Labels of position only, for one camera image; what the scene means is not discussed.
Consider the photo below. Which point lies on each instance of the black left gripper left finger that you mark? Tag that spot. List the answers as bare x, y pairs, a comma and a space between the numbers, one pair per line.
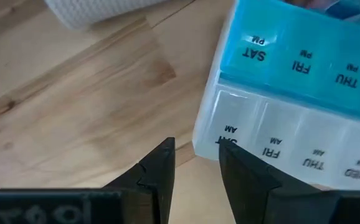
155, 174

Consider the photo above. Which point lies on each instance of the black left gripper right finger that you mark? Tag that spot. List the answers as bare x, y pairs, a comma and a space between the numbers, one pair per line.
254, 193

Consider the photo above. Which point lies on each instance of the blue and white pill organizer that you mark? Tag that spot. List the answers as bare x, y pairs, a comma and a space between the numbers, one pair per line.
292, 93

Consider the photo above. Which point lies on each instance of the white perforated plastic basket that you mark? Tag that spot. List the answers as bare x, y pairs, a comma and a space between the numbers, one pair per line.
89, 11

